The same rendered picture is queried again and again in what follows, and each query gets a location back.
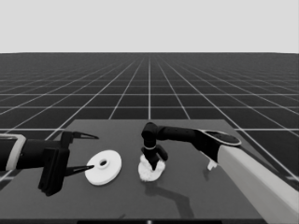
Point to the large thick white disc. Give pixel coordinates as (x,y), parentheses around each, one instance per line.
(107,175)

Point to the small white T-shaped piece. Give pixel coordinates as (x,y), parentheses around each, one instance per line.
(211,165)

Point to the white round carrier with pins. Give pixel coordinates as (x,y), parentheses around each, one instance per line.
(156,177)

